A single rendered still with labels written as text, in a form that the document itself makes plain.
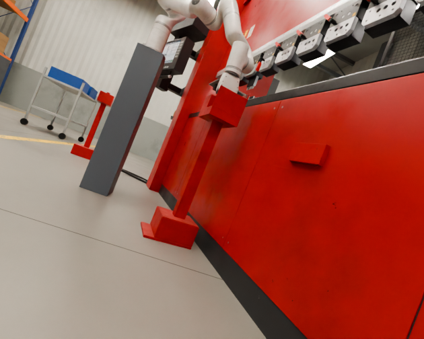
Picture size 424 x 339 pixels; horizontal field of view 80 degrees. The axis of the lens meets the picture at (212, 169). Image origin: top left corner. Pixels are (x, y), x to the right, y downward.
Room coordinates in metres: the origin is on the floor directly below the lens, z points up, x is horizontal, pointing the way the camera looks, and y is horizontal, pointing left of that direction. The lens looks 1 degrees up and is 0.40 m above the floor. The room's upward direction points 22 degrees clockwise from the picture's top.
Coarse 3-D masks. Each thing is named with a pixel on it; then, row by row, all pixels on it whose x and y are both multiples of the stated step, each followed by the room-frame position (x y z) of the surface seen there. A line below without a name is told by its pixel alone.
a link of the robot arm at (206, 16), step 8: (160, 0) 1.63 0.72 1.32; (168, 0) 1.61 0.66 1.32; (176, 0) 1.59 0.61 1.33; (184, 0) 1.56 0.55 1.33; (192, 0) 1.40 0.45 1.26; (200, 0) 1.39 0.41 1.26; (208, 0) 1.43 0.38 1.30; (168, 8) 1.67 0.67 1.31; (176, 8) 1.60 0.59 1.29; (184, 8) 1.55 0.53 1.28; (192, 8) 1.42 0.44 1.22; (200, 8) 1.40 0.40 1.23; (208, 8) 1.42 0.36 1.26; (184, 16) 1.61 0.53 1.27; (192, 16) 1.55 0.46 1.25; (200, 16) 1.45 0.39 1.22; (208, 16) 1.45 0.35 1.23
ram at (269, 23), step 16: (256, 0) 2.34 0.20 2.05; (272, 0) 1.99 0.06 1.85; (288, 0) 1.73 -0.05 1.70; (304, 0) 1.52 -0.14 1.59; (320, 0) 1.36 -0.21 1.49; (336, 0) 1.24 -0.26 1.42; (352, 0) 1.13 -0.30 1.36; (240, 16) 2.62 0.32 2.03; (256, 16) 2.18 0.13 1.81; (272, 16) 1.88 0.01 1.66; (288, 16) 1.64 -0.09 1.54; (304, 16) 1.45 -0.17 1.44; (320, 16) 1.31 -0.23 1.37; (256, 32) 2.04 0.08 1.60; (272, 32) 1.77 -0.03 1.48; (256, 48) 1.92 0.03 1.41; (224, 64) 2.53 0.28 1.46
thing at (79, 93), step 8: (40, 80) 3.84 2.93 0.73; (56, 80) 3.87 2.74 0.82; (64, 88) 4.43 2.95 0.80; (72, 88) 3.92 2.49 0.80; (80, 88) 3.94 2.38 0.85; (64, 96) 4.72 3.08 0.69; (80, 96) 4.74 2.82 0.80; (88, 96) 4.30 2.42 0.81; (32, 104) 3.86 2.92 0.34; (48, 112) 3.89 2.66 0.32; (56, 112) 4.69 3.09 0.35; (72, 112) 3.94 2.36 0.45; (24, 120) 3.84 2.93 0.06; (72, 120) 4.16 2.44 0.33; (88, 120) 4.80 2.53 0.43; (48, 128) 4.69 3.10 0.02; (64, 128) 3.94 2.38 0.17; (64, 136) 3.95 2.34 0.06
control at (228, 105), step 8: (224, 88) 1.22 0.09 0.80; (208, 96) 1.35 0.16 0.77; (216, 96) 1.21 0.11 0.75; (224, 96) 1.22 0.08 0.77; (232, 96) 1.24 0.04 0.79; (240, 96) 1.25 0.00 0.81; (248, 96) 1.26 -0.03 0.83; (208, 104) 1.30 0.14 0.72; (216, 104) 1.21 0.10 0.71; (224, 104) 1.23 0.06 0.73; (232, 104) 1.24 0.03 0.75; (240, 104) 1.26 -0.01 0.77; (200, 112) 1.38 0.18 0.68; (208, 112) 1.23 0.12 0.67; (216, 112) 1.22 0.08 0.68; (224, 112) 1.23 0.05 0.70; (232, 112) 1.25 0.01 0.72; (240, 112) 1.26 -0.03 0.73; (208, 120) 1.39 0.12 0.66; (224, 120) 1.24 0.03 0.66; (232, 120) 1.25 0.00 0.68
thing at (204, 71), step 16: (240, 0) 2.62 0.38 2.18; (224, 32) 2.60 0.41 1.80; (208, 48) 2.57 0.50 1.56; (224, 48) 2.63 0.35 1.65; (208, 64) 2.59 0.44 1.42; (192, 80) 2.56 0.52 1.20; (208, 80) 2.62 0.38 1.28; (272, 80) 2.88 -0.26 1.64; (192, 96) 2.58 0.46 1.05; (256, 96) 2.84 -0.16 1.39; (176, 112) 2.70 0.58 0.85; (192, 112) 2.61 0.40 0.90; (176, 128) 2.57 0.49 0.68; (176, 144) 2.59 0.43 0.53; (160, 160) 2.56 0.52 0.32; (160, 176) 2.58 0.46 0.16
